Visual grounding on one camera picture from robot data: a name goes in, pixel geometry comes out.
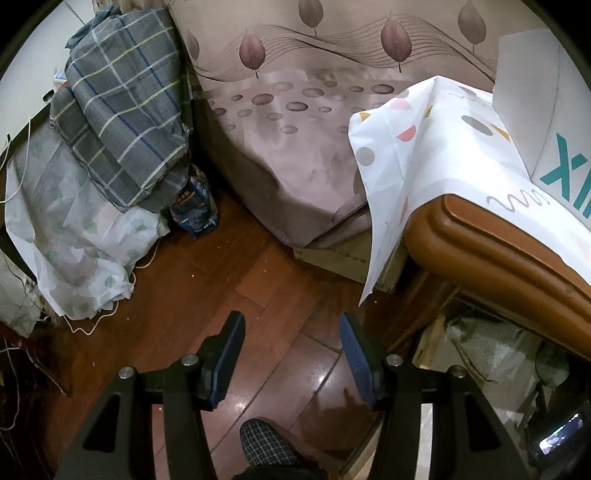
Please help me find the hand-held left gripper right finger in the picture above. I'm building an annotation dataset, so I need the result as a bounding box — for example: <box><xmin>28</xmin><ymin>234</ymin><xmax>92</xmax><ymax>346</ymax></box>
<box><xmin>339</xmin><ymin>313</ymin><xmax>527</xmax><ymax>480</ymax></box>

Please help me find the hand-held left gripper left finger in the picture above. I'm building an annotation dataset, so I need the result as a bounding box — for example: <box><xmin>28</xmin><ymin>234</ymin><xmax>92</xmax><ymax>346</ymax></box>
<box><xmin>60</xmin><ymin>311</ymin><xmax>245</xmax><ymax>480</ymax></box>

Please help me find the wooden drawer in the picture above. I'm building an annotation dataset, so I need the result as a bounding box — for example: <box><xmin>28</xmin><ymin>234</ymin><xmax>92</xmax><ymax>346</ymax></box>
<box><xmin>339</xmin><ymin>286</ymin><xmax>591</xmax><ymax>480</ymax></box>

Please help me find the white cardboard box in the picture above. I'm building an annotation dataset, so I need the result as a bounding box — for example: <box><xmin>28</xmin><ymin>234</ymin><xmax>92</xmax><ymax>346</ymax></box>
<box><xmin>492</xmin><ymin>28</ymin><xmax>591</xmax><ymax>208</ymax></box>

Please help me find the checkered slipper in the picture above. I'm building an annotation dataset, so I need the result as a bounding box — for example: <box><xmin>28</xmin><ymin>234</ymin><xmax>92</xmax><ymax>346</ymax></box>
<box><xmin>239</xmin><ymin>419</ymin><xmax>301</xmax><ymax>467</ymax></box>

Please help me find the brown cardboard box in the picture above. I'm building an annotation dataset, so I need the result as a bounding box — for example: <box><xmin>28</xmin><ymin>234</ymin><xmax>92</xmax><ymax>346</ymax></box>
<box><xmin>293</xmin><ymin>231</ymin><xmax>407</xmax><ymax>292</ymax></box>

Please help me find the clear plastic bag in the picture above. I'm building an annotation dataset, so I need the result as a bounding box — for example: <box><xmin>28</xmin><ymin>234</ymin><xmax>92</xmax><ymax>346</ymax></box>
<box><xmin>445</xmin><ymin>314</ymin><xmax>573</xmax><ymax>384</ymax></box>

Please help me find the blue printed packet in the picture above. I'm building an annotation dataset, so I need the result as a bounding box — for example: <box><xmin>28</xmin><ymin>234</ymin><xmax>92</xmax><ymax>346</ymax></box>
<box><xmin>170</xmin><ymin>166</ymin><xmax>219</xmax><ymax>240</ymax></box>

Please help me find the brown wooden nightstand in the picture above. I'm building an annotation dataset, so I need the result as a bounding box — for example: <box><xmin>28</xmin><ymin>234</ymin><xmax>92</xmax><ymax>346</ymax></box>
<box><xmin>388</xmin><ymin>194</ymin><xmax>591</xmax><ymax>365</ymax></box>

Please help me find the white floral cloth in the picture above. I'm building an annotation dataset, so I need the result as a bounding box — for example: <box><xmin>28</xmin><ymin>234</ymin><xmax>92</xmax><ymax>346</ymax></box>
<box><xmin>4</xmin><ymin>115</ymin><xmax>171</xmax><ymax>321</ymax></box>

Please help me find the white dotted tablecloth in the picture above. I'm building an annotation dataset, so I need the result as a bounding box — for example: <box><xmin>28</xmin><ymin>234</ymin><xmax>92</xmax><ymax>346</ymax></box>
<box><xmin>348</xmin><ymin>76</ymin><xmax>591</xmax><ymax>305</ymax></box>

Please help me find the pink leaf-print bedsheet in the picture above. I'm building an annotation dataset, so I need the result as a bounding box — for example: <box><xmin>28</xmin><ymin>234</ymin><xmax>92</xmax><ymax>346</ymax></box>
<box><xmin>166</xmin><ymin>0</ymin><xmax>509</xmax><ymax>250</ymax></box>

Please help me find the grey plaid cloth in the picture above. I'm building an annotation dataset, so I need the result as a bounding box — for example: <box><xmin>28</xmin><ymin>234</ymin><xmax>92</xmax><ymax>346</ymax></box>
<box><xmin>48</xmin><ymin>7</ymin><xmax>195</xmax><ymax>213</ymax></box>

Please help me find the white cable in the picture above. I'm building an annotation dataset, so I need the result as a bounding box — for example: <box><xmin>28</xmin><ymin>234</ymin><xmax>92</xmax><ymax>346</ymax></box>
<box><xmin>67</xmin><ymin>237</ymin><xmax>160</xmax><ymax>337</ymax></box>

